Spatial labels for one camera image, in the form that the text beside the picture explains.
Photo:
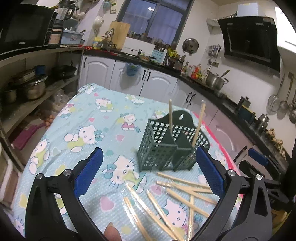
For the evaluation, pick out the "hanging pot lid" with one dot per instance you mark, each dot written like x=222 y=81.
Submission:
x=190 y=46

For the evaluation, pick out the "wooden cutting board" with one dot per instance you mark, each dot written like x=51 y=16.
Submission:
x=121 y=30

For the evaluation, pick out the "black blender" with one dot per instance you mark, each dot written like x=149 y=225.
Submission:
x=64 y=11

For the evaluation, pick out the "black wok on shelf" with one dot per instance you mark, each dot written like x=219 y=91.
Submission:
x=63 y=71

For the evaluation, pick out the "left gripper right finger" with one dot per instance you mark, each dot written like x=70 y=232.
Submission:
x=243 y=211

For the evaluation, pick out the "green plastic utensil basket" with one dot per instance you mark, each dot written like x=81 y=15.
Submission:
x=166 y=147

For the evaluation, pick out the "person's left hand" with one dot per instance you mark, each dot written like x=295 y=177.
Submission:
x=111 y=233

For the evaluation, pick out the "Hello Kitty blue tablecloth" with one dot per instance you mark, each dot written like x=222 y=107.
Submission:
x=114 y=122

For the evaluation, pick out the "dark teal enamel pot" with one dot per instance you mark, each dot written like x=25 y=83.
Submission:
x=243 y=110

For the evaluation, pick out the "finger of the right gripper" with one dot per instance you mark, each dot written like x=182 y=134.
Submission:
x=258 y=157

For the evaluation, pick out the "dark framed window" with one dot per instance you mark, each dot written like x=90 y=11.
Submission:
x=162 y=20

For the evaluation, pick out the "blue knife block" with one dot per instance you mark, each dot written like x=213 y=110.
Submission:
x=159 y=56

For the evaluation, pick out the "red oil bottle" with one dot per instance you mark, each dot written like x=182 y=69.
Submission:
x=197 y=72

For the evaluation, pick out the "steel pot on shelf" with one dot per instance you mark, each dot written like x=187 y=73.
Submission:
x=36 y=88

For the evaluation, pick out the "hanging wire skimmer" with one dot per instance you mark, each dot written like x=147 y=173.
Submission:
x=273 y=103

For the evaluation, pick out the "metal shelf rack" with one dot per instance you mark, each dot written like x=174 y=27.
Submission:
x=27 y=80

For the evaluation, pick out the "black microwave oven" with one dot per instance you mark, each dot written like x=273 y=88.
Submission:
x=28 y=26

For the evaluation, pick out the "light blue plastic bin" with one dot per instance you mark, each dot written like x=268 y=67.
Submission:
x=71 y=37

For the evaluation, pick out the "black range hood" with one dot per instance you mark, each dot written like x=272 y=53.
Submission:
x=252 y=38

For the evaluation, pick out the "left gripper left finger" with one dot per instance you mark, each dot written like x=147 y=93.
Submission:
x=43 y=219

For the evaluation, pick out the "hanging steel ladle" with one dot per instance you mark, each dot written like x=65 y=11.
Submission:
x=284 y=104

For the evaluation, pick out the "steel stock pot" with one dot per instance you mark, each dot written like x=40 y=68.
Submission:
x=216 y=82

